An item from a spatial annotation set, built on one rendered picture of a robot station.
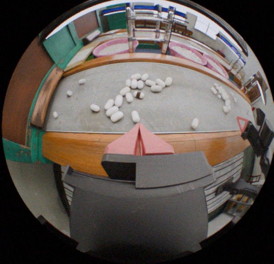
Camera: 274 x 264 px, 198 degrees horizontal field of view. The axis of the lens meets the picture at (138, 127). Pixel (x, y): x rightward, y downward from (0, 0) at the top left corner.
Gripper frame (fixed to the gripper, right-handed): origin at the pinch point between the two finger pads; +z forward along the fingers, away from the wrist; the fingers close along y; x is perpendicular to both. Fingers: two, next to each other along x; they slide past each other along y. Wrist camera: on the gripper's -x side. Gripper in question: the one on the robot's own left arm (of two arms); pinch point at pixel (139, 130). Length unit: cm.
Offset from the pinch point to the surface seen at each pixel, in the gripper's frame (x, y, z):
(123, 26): -165, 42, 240
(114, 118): 3.9, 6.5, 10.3
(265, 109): -70, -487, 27
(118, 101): 0.8, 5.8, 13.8
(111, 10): -65, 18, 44
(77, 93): -2.2, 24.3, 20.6
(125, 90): -1.5, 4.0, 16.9
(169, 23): -31.5, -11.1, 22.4
